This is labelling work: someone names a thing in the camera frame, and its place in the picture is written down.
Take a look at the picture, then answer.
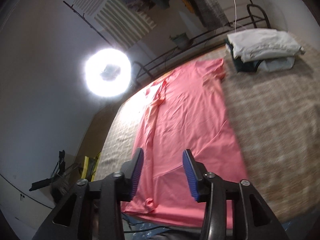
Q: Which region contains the pink t-shirt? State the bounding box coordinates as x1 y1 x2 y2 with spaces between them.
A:
121 59 247 227

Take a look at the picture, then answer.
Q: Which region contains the yellow green object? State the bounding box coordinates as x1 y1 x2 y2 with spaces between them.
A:
81 153 101 182

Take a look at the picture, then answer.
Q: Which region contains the black tripod stand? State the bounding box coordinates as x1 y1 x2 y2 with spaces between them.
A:
29 150 81 204

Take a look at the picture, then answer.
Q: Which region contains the beige plaid bed cover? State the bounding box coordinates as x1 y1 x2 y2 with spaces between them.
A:
95 45 319 222

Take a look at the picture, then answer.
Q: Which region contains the folded light grey garment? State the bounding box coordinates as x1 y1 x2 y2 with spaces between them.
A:
258 57 295 73

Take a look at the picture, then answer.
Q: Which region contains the green potted plant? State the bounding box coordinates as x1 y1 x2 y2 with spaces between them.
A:
169 33 191 50

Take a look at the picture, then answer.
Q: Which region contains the folded white garment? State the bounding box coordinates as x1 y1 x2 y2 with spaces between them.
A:
227 28 305 63

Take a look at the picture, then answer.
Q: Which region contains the grey plaid hanging coat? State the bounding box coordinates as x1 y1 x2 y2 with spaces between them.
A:
191 0 229 30

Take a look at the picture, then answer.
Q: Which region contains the orange hanging scarf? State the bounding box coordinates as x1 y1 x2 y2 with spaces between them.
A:
181 0 195 14

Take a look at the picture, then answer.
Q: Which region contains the white ring light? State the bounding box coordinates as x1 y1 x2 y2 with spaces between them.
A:
84 48 131 98

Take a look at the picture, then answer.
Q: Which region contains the green striped wall hanging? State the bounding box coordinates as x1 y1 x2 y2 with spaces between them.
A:
71 0 156 50

